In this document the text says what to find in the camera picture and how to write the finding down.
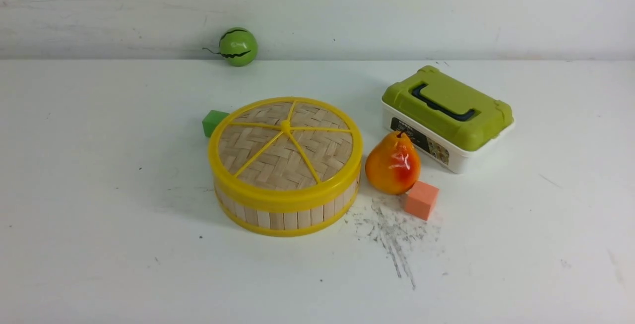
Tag yellow woven bamboo steamer lid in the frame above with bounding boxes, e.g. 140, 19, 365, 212
208, 97, 363, 212

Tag bamboo steamer basket yellow rims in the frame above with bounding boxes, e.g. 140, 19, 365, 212
214, 174, 361, 237

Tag white box green lid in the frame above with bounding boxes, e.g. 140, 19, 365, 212
381, 65, 515, 174

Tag orange red toy pear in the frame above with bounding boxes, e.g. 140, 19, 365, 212
365, 131, 421, 195

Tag green foam cube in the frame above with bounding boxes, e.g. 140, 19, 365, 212
202, 110, 229, 138

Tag salmon orange foam cube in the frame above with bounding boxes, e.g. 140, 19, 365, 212
403, 181, 440, 221

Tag small green watermelon ball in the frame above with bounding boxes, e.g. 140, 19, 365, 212
202, 27, 258, 67

